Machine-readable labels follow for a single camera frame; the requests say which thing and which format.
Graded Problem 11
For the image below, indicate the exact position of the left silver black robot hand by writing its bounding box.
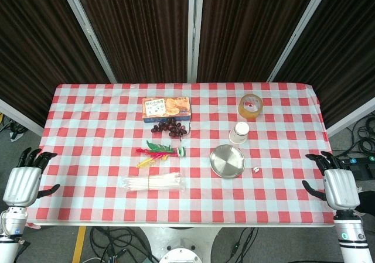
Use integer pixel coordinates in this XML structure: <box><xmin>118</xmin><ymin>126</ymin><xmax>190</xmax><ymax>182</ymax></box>
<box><xmin>2</xmin><ymin>147</ymin><xmax>61</xmax><ymax>208</ymax></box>

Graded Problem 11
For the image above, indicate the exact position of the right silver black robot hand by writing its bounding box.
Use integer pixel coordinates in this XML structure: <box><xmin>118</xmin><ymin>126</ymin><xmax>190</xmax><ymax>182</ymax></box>
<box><xmin>301</xmin><ymin>151</ymin><xmax>361</xmax><ymax>211</ymax></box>

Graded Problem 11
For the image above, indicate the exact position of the white paper cup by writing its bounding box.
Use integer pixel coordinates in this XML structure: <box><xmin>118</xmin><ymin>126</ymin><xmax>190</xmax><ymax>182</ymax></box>
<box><xmin>229</xmin><ymin>122</ymin><xmax>250</xmax><ymax>145</ymax></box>

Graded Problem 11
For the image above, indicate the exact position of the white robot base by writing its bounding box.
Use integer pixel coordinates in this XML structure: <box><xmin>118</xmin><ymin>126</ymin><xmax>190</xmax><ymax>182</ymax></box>
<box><xmin>137</xmin><ymin>226</ymin><xmax>223</xmax><ymax>263</ymax></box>

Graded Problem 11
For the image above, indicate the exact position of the yellow floor tape strip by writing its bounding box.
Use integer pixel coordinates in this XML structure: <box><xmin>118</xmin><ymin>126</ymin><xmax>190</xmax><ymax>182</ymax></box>
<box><xmin>71</xmin><ymin>226</ymin><xmax>88</xmax><ymax>263</ymax></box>

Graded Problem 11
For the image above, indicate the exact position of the round metal plate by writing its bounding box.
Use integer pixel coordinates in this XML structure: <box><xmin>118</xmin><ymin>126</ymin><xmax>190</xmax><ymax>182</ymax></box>
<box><xmin>209</xmin><ymin>144</ymin><xmax>246</xmax><ymax>179</ymax></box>

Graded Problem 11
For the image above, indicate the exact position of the clear packing tape roll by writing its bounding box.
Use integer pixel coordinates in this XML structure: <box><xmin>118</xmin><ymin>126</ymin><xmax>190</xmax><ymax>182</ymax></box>
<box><xmin>237</xmin><ymin>94</ymin><xmax>264</xmax><ymax>119</ymax></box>

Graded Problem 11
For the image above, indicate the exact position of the red white checkered tablecloth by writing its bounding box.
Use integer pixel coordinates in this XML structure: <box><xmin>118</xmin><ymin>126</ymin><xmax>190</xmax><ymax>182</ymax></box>
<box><xmin>25</xmin><ymin>83</ymin><xmax>338</xmax><ymax>227</ymax></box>

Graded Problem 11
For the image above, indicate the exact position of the bundle of wrapped white straws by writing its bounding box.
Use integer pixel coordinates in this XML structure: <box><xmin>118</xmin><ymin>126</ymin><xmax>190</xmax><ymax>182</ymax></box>
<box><xmin>119</xmin><ymin>171</ymin><xmax>187</xmax><ymax>193</ymax></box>

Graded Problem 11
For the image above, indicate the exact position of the dark brown ribbed partition panel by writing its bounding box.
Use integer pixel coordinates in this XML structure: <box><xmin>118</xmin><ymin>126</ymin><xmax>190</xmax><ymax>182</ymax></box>
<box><xmin>275</xmin><ymin>0</ymin><xmax>375</xmax><ymax>129</ymax></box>
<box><xmin>71</xmin><ymin>0</ymin><xmax>190</xmax><ymax>84</ymax></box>
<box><xmin>0</xmin><ymin>0</ymin><xmax>110</xmax><ymax>127</ymax></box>
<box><xmin>196</xmin><ymin>0</ymin><xmax>321</xmax><ymax>84</ymax></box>

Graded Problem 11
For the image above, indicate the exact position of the colourful feather shuttlecock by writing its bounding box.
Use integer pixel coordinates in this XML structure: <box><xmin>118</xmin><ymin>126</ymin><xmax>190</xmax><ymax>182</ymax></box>
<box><xmin>135</xmin><ymin>139</ymin><xmax>188</xmax><ymax>169</ymax></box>

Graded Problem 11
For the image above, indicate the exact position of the dark red grape bunch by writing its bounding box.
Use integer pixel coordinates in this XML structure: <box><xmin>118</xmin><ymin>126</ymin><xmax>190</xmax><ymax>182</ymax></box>
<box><xmin>150</xmin><ymin>118</ymin><xmax>189</xmax><ymax>140</ymax></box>

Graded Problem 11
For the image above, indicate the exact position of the orange blue cookie box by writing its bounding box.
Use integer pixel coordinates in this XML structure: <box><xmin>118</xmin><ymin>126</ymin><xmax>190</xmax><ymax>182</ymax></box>
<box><xmin>142</xmin><ymin>96</ymin><xmax>193</xmax><ymax>124</ymax></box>

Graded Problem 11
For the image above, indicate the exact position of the black floor cable tangle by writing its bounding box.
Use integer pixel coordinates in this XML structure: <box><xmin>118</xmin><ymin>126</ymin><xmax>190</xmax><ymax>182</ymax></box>
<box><xmin>0</xmin><ymin>112</ymin><xmax>29</xmax><ymax>143</ymax></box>
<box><xmin>87</xmin><ymin>227</ymin><xmax>161</xmax><ymax>263</ymax></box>
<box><xmin>345</xmin><ymin>118</ymin><xmax>375</xmax><ymax>159</ymax></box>

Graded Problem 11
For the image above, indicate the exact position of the grey metal partition rail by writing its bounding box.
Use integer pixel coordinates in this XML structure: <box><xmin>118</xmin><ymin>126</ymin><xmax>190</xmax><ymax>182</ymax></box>
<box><xmin>0</xmin><ymin>98</ymin><xmax>45</xmax><ymax>137</ymax></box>
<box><xmin>326</xmin><ymin>97</ymin><xmax>375</xmax><ymax>137</ymax></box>

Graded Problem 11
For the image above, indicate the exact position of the black cable with green light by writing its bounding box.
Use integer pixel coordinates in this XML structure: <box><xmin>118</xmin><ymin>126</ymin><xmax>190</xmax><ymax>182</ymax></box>
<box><xmin>227</xmin><ymin>227</ymin><xmax>259</xmax><ymax>259</ymax></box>

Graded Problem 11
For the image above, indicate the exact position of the grey metal partition post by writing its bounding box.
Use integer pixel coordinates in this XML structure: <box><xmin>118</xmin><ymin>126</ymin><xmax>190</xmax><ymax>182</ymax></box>
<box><xmin>57</xmin><ymin>0</ymin><xmax>118</xmax><ymax>84</ymax></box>
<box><xmin>187</xmin><ymin>0</ymin><xmax>204</xmax><ymax>84</ymax></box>
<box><xmin>267</xmin><ymin>0</ymin><xmax>333</xmax><ymax>83</ymax></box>

